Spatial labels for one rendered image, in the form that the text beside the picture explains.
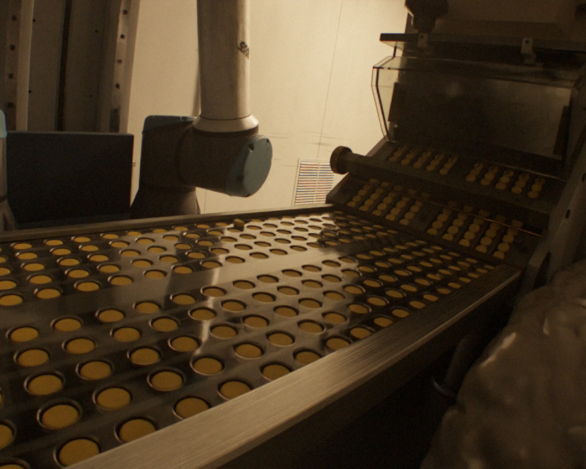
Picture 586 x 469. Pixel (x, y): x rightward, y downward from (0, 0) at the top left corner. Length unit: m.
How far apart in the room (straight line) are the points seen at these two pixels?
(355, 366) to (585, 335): 0.11
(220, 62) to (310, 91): 2.80
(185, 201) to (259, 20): 2.36
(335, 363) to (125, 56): 1.04
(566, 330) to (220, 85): 0.78
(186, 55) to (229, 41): 2.06
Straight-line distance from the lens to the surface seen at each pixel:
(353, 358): 0.17
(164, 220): 0.31
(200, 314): 0.19
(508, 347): 0.19
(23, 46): 1.06
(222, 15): 0.86
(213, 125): 0.88
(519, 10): 0.50
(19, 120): 1.06
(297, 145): 3.59
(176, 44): 2.88
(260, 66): 3.23
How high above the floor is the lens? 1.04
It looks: 16 degrees down
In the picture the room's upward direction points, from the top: 9 degrees clockwise
